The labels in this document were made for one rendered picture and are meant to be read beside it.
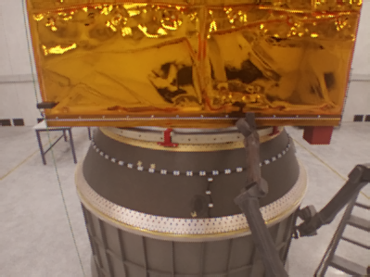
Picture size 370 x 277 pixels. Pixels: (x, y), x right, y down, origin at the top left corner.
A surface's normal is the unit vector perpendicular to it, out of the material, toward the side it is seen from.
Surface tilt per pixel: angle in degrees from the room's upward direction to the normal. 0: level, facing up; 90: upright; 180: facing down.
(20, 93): 90
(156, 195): 62
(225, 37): 88
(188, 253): 90
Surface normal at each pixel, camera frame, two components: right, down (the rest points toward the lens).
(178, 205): -0.07, -0.12
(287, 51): 0.00, 0.31
